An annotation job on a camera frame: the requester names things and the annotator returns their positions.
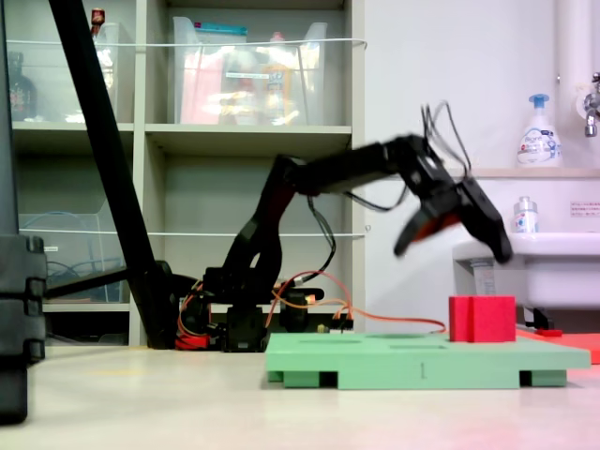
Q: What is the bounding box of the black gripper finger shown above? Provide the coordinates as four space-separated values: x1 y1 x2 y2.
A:
393 205 458 257
458 176 515 263

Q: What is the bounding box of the white foam soap bottle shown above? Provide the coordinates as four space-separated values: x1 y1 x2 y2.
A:
517 93 563 169

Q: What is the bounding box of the black table clamp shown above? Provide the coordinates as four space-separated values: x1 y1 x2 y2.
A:
279 288 325 335

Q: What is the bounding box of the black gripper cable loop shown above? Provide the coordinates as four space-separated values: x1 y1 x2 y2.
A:
419 100 473 175

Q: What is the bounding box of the dark glass bottle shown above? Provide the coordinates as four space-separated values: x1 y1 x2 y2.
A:
7 51 38 123

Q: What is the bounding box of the large clear plastic bin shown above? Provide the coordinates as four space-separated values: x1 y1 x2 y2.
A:
172 16 329 127

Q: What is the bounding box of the beige shelf unit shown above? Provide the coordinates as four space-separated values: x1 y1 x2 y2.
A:
0 0 367 348

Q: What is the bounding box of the small clear sanitizer bottle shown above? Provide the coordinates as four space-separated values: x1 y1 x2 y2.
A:
513 195 540 234

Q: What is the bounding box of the metal sink bracket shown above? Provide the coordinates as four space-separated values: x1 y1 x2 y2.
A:
515 304 555 330

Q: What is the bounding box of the thin black tripod strut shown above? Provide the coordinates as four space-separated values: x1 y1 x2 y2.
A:
45 266 133 301

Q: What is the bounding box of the dark grey upright post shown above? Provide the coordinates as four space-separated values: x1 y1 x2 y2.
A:
0 0 21 236

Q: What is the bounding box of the orange cable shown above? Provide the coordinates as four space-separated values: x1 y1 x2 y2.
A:
271 270 447 335

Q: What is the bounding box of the brown-capped bottle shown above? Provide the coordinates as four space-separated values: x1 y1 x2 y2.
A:
89 7 116 90

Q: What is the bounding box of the metal faucet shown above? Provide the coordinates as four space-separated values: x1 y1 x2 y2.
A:
575 72 600 138

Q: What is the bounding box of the white sink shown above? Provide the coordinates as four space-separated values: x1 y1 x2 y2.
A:
452 232 600 310

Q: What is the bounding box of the blue-topped clear bag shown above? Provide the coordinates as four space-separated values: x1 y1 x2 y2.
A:
194 21 248 44

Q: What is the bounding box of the orange-red flat mat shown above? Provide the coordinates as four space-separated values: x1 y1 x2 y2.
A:
515 329 600 366

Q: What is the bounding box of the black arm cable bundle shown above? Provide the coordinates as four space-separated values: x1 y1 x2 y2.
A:
307 194 339 282

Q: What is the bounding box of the notched black stack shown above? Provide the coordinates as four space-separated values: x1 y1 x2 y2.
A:
0 233 48 426

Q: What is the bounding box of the narrow clear plastic bin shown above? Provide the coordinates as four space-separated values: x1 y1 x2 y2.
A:
93 22 137 124

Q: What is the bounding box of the yellow bottle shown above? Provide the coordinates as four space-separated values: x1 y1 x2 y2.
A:
264 31 294 126

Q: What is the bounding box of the green shape-hole board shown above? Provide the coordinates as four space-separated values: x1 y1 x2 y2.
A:
264 331 592 391

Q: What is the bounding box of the white cord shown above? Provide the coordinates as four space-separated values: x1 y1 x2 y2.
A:
5 37 369 51

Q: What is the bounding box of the red base clamp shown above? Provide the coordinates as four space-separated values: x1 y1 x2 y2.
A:
175 330 211 351

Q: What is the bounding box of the red cross columnar block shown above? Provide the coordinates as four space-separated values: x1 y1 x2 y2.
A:
448 294 518 343

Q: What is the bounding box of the small circuit board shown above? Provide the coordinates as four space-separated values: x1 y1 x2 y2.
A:
316 321 355 336

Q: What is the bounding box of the clear file box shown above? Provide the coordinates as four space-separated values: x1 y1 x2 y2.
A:
18 199 130 304

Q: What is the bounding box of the black tripod leg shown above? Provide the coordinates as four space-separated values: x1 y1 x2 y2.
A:
48 0 179 351

